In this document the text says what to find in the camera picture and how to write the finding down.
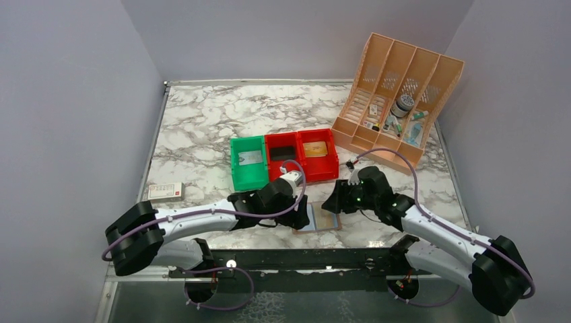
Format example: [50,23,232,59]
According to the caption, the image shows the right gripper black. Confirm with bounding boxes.
[322,178,378,213]

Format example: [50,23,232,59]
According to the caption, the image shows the gold VIP card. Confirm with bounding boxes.
[316,213,337,230]

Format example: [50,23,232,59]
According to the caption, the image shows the brown leather card holder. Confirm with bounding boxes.
[293,202,342,234]

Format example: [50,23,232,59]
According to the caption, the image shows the green plastic bin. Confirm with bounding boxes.
[230,136,269,192]

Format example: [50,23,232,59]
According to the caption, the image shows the red double plastic bin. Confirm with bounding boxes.
[264,129,339,182]

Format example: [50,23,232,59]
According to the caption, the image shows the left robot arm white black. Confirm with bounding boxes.
[102,171,309,277]

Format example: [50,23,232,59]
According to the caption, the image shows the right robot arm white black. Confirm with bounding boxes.
[322,166,535,316]

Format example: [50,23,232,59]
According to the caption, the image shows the black card in red bin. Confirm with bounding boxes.
[269,145,297,162]

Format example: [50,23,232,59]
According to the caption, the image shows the silver card in green bin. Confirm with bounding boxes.
[238,150,263,166]

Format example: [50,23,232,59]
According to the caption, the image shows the gold card in red bin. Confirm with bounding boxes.
[303,141,328,157]

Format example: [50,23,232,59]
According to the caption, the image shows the white red playing card box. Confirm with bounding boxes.
[147,182,184,202]

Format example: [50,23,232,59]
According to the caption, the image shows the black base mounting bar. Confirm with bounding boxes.
[168,248,415,293]

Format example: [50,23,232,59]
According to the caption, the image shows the small items in organizer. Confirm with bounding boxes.
[362,104,425,147]

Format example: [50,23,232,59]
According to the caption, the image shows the green white tube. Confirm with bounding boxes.
[410,111,429,120]

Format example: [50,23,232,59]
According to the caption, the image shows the round jar patterned lid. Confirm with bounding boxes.
[391,94,415,118]

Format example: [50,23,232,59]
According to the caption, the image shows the peach desk organizer rack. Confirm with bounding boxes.
[331,33,465,174]

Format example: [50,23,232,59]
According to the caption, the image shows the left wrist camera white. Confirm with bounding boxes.
[279,170,304,190]

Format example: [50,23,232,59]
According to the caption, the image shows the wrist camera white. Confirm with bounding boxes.
[279,170,304,190]
[345,157,360,186]

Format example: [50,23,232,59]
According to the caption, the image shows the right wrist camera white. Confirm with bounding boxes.
[345,157,360,186]

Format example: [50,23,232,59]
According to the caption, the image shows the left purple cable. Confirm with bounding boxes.
[101,159,308,312]

